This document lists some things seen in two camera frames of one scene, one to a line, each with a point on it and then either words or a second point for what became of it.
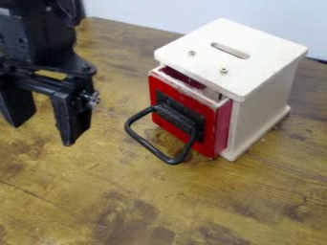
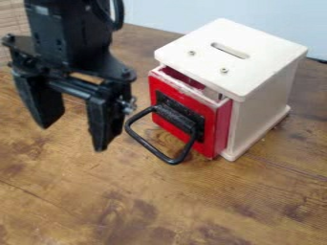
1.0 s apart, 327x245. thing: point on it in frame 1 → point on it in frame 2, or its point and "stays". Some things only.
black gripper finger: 73,109 → 104,122
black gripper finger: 16,103 → 44,98
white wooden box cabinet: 247,65 stays
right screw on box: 223,70 stays
